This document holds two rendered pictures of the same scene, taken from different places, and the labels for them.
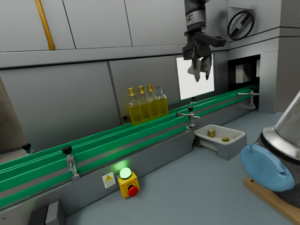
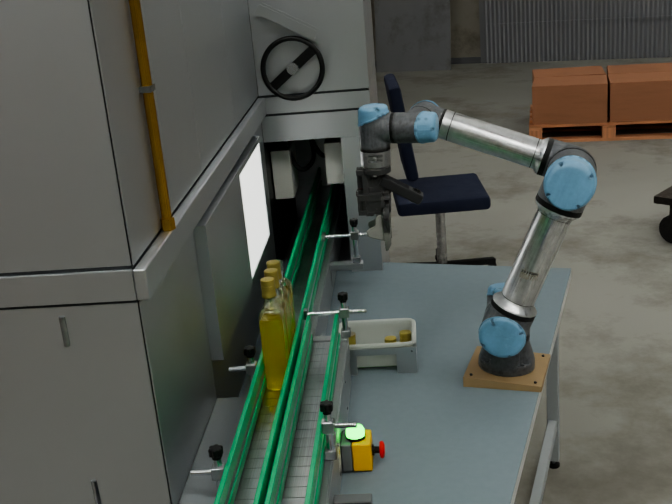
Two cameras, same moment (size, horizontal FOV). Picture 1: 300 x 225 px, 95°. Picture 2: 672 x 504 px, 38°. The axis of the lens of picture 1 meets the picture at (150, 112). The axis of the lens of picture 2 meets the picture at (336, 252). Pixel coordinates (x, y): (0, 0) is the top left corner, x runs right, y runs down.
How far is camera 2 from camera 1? 2.03 m
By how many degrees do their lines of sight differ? 55
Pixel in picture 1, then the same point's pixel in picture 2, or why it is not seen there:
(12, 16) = (137, 174)
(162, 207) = (421, 447)
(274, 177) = (515, 340)
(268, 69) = not seen: hidden behind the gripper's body
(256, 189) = (480, 380)
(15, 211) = not seen: outside the picture
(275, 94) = not seen: hidden behind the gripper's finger
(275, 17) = (360, 68)
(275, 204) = (503, 382)
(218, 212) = (471, 417)
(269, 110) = (373, 263)
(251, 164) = (493, 339)
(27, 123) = (163, 415)
